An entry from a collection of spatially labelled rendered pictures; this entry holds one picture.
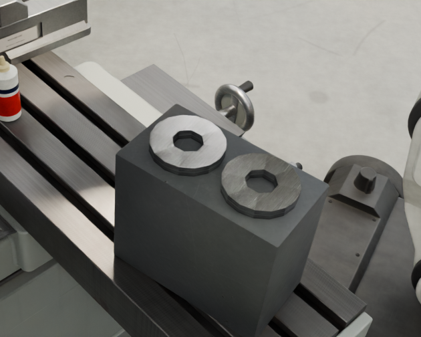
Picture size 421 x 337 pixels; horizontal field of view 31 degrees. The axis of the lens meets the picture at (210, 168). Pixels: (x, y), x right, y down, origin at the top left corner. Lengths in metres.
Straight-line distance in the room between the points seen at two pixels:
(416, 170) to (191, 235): 0.49
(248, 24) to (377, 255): 1.74
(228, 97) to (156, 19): 1.48
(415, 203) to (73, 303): 0.64
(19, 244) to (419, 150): 0.63
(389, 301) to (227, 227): 0.77
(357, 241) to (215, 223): 0.79
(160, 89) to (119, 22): 1.55
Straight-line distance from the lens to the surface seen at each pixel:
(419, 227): 1.39
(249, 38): 3.09
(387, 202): 1.69
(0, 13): 1.25
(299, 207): 0.84
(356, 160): 1.76
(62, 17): 1.33
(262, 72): 2.92
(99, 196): 1.08
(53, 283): 1.32
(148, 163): 0.86
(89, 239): 1.03
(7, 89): 1.16
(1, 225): 1.15
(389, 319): 1.52
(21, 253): 1.19
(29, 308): 1.32
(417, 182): 1.26
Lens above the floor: 1.76
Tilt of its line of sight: 45 degrees down
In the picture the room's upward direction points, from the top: 8 degrees clockwise
